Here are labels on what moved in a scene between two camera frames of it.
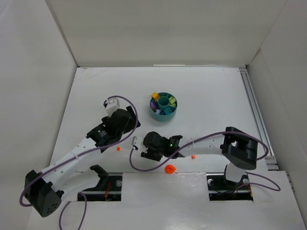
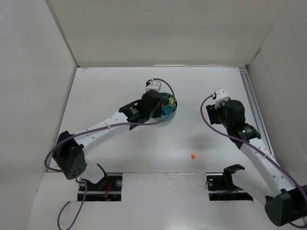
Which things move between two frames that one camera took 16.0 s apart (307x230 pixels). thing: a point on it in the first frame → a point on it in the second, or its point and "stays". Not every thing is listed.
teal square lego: (168, 111) stays
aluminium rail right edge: (273, 163) stays
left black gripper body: (130, 117) → (158, 103)
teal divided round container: (163, 106) stays
